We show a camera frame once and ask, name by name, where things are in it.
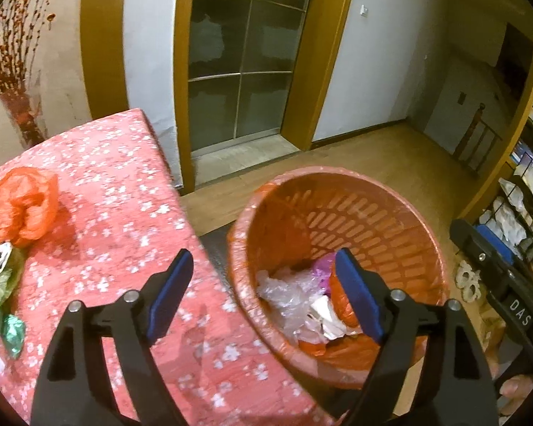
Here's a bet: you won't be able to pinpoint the wooden shelf cabinet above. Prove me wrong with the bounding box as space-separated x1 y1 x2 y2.
461 22 533 223

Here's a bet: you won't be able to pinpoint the white slippers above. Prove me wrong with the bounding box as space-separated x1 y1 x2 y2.
454 261 481 303

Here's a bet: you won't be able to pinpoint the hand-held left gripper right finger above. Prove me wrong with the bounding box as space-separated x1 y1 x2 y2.
334 247 500 426

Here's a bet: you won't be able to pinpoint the red floral tablecloth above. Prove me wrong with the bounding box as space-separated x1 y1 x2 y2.
0 107 338 426

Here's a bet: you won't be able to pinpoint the bunch of white plastic bags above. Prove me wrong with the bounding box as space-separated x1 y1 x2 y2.
480 166 533 272

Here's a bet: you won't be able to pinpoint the white paper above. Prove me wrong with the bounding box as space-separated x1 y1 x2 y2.
311 297 351 339

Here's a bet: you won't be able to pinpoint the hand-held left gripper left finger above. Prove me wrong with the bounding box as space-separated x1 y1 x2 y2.
30 248 195 426

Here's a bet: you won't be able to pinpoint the white translucent plastic bag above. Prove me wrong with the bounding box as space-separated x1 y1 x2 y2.
255 268 327 342

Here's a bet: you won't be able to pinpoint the glass vase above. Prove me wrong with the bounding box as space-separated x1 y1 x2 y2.
0 71 46 148

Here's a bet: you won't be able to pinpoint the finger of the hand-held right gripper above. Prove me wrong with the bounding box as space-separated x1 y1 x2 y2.
449 219 516 285

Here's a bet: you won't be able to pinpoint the wooden chair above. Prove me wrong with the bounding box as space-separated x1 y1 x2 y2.
452 103 504 172

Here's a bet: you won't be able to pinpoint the large orange-red plastic bag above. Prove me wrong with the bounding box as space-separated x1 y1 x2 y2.
0 167 60 248

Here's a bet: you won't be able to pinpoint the green leafy wrapper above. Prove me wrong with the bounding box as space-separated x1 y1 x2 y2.
0 248 26 308

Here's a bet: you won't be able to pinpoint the slotted wastebasket with red liner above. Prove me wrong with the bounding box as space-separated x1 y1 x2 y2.
226 166 451 389

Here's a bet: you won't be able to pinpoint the purple plastic bag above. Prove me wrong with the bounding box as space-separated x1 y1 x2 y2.
313 255 337 291

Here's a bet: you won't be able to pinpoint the green foil wrapper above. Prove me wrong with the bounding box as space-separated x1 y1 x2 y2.
2 314 27 359

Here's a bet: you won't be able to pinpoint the wooden framed glass door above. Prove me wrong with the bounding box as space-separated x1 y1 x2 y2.
173 0 360 188

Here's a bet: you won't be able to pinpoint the red plastic bag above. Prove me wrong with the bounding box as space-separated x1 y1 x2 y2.
328 271 360 327

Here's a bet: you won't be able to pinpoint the person's right hand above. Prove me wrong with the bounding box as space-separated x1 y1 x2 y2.
497 370 533 415

